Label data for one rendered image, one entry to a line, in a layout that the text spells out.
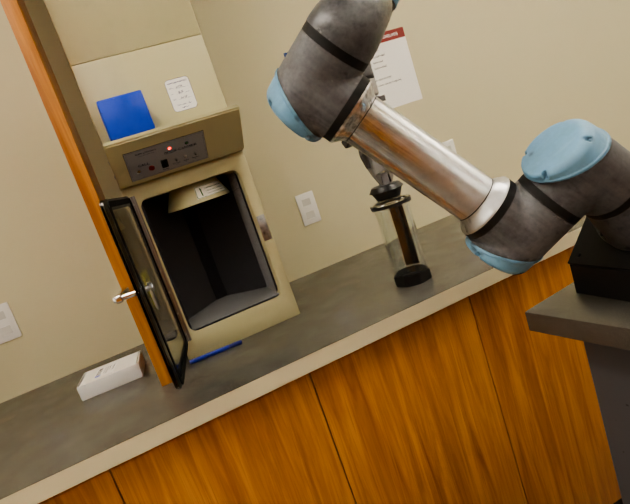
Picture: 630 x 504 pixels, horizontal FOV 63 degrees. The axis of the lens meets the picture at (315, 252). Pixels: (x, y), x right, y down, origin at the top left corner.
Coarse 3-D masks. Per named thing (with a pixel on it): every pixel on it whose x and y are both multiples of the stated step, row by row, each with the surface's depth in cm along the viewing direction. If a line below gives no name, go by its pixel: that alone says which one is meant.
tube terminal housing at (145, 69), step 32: (96, 64) 122; (128, 64) 124; (160, 64) 126; (192, 64) 129; (96, 96) 122; (160, 96) 127; (96, 128) 123; (224, 160) 133; (128, 192) 126; (160, 192) 128; (256, 192) 137; (256, 224) 140; (160, 256) 130; (288, 288) 142; (224, 320) 136; (256, 320) 139; (192, 352) 134
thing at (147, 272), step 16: (128, 208) 119; (128, 224) 112; (128, 240) 105; (128, 256) 100; (144, 256) 116; (128, 272) 97; (144, 272) 110; (160, 288) 122; (144, 304) 99; (160, 304) 114; (160, 320) 108; (176, 320) 128; (176, 336) 120; (160, 352) 100; (176, 352) 112; (176, 384) 102
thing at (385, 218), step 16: (400, 208) 131; (384, 224) 133; (400, 224) 131; (384, 240) 136; (400, 240) 132; (416, 240) 133; (400, 256) 133; (416, 256) 133; (400, 272) 135; (416, 272) 134
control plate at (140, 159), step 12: (156, 144) 119; (168, 144) 120; (180, 144) 122; (192, 144) 123; (204, 144) 125; (132, 156) 118; (144, 156) 119; (156, 156) 121; (168, 156) 123; (180, 156) 124; (192, 156) 126; (204, 156) 128; (132, 168) 120; (144, 168) 122; (156, 168) 123; (168, 168) 125; (132, 180) 123
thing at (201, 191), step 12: (204, 180) 136; (216, 180) 139; (180, 192) 134; (192, 192) 134; (204, 192) 134; (216, 192) 136; (228, 192) 140; (168, 204) 139; (180, 204) 134; (192, 204) 133
